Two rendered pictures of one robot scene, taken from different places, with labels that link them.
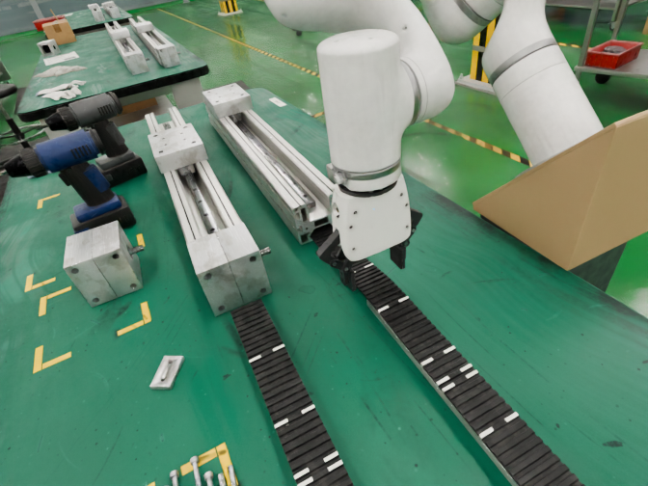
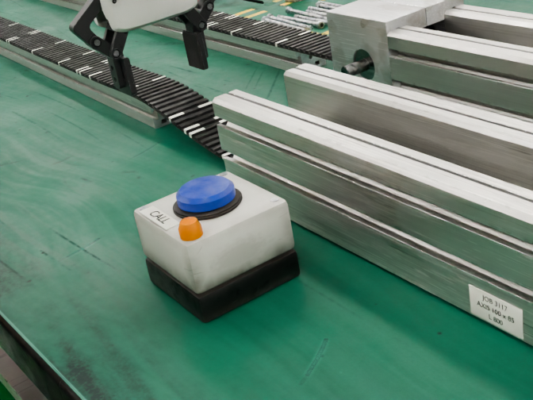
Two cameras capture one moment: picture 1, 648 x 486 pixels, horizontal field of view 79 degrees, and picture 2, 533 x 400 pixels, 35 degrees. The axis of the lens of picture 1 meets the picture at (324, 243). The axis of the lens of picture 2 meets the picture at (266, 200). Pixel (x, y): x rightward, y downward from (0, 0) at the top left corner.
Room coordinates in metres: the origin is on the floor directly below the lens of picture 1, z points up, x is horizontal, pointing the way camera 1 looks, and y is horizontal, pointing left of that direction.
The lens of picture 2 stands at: (1.29, -0.14, 1.09)
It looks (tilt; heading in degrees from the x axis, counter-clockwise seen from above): 26 degrees down; 170
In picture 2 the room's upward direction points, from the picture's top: 11 degrees counter-clockwise
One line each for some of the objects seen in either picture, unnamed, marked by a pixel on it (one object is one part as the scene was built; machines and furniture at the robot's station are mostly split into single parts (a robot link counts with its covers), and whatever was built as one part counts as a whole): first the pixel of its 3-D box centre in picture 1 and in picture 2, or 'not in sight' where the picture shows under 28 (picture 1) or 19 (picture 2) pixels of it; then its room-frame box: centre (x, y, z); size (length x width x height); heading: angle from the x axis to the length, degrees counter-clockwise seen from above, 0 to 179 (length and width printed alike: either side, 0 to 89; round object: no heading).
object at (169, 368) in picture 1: (168, 371); not in sight; (0.35, 0.25, 0.78); 0.05 x 0.03 x 0.01; 169
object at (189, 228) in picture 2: not in sight; (189, 227); (0.81, -0.10, 0.85); 0.01 x 0.01 x 0.01
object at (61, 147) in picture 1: (69, 192); not in sight; (0.77, 0.51, 0.89); 0.20 x 0.08 x 0.22; 119
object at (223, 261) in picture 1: (236, 265); (389, 52); (0.51, 0.15, 0.83); 0.12 x 0.09 x 0.10; 110
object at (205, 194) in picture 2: not in sight; (206, 198); (0.77, -0.08, 0.84); 0.04 x 0.04 x 0.02
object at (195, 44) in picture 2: (339, 272); (202, 33); (0.41, -0.02, 0.86); 0.03 x 0.03 x 0.07; 20
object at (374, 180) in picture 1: (364, 168); not in sight; (0.43, -0.06, 1.01); 0.09 x 0.08 x 0.03; 110
